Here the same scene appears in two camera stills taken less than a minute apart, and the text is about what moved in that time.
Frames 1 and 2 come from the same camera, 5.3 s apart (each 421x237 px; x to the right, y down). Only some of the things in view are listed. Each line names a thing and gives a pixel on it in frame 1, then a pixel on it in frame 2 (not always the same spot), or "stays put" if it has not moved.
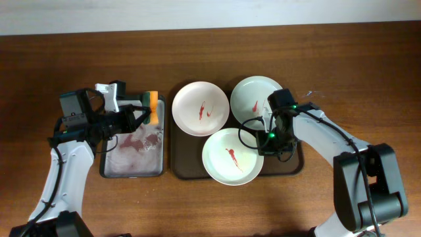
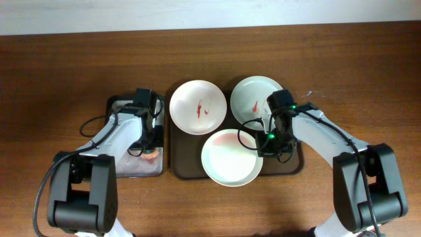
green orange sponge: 150,99 → 149,153
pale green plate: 248,99 stays put
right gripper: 270,151 stays put
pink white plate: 200,108 stays put
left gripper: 131,124 → 158,141
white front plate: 228,161 stays put
